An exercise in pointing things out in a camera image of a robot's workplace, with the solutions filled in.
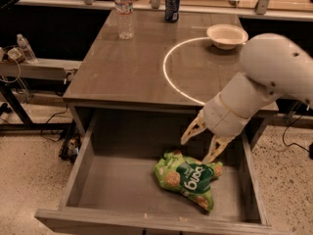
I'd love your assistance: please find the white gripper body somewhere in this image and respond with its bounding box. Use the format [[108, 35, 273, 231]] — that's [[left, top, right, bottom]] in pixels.
[[202, 94, 249, 139]]

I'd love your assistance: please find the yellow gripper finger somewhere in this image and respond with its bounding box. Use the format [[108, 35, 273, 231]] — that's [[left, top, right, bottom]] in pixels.
[[202, 135, 234, 164], [181, 110, 206, 145]]

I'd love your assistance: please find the green rice chip bag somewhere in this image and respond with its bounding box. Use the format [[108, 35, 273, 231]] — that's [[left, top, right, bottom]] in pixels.
[[154, 150, 223, 212]]

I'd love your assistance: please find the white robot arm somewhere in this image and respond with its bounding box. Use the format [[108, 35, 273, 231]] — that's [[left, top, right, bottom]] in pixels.
[[181, 33, 313, 163]]

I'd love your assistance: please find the open grey top drawer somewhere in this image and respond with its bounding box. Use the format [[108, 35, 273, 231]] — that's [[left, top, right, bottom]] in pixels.
[[35, 109, 271, 235]]

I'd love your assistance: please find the white paper bowl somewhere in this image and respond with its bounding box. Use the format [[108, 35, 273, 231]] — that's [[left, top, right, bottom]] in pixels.
[[206, 24, 248, 50]]

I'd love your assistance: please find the dark blue soda can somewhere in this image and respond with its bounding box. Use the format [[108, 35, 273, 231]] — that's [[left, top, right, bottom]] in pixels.
[[165, 0, 180, 23]]

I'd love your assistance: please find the clear plastic water bottle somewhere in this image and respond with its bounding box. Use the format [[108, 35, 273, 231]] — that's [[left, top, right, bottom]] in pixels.
[[114, 0, 134, 39]]

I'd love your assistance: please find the grey side bench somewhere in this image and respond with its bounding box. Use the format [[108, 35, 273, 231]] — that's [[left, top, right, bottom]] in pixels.
[[0, 59, 81, 131]]

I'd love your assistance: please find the small water bottle on bench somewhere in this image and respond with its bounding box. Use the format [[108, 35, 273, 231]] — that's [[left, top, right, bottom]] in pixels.
[[17, 34, 37, 64]]

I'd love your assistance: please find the black cable on floor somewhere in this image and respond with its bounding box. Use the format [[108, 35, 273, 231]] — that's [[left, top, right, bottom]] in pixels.
[[282, 101, 313, 160]]

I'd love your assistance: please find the white device with cables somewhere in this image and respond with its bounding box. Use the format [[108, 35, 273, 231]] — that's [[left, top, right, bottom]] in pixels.
[[0, 47, 23, 84]]

